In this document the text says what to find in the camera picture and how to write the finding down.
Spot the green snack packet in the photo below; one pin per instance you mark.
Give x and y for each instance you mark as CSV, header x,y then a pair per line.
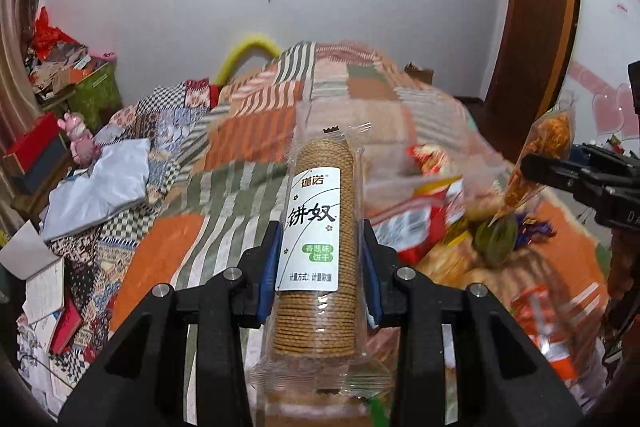
x,y
495,237

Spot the striped patchwork bedspread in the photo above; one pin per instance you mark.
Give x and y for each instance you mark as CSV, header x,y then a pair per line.
x,y
240,157

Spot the wooden wardrobe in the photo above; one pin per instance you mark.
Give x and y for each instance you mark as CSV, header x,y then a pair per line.
x,y
535,7

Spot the red chip packet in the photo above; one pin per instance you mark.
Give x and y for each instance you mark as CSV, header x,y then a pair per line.
x,y
415,217

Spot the grey box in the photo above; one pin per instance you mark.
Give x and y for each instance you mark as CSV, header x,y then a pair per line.
x,y
42,167

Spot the purple candy wrappers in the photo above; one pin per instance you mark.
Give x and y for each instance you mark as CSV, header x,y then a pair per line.
x,y
535,229

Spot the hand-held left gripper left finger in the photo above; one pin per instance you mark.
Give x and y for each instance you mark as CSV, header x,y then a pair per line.
x,y
269,267

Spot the pink plush toy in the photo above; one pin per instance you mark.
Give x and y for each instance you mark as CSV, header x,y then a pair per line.
x,y
77,139

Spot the open notebook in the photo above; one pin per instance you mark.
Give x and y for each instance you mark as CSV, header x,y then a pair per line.
x,y
35,272

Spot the clear packet of orange snack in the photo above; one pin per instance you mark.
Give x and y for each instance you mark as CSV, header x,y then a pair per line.
x,y
542,142

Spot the round cracker packet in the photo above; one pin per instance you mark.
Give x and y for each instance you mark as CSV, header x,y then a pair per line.
x,y
315,227

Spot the red book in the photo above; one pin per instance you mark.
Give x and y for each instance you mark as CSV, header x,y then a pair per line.
x,y
65,327

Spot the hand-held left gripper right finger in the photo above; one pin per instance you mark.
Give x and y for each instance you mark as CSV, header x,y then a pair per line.
x,y
371,267

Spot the green storage box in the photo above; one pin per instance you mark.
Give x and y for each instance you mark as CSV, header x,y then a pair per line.
x,y
95,94

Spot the brown striped curtain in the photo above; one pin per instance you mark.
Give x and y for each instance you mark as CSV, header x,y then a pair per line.
x,y
22,7

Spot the red gift box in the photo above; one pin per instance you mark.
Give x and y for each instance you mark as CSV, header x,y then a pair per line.
x,y
35,144

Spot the yellow foam tube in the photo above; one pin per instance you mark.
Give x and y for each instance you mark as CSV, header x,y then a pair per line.
x,y
245,52

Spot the red plastic bag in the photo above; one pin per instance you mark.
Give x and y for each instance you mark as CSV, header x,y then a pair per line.
x,y
50,34

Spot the white cloth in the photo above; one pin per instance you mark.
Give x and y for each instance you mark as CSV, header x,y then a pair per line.
x,y
100,187

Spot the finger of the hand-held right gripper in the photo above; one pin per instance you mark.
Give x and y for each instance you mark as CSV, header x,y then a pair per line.
x,y
595,153
550,174

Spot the orange striped snack packet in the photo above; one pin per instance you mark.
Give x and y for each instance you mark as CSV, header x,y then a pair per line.
x,y
550,332

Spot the checkered patterned quilt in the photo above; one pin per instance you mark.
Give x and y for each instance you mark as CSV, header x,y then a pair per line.
x,y
170,127

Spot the cardboard box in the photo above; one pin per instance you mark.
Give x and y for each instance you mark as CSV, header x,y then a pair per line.
x,y
419,73

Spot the white sliding door with hearts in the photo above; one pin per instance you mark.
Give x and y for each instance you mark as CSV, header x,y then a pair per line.
x,y
605,47

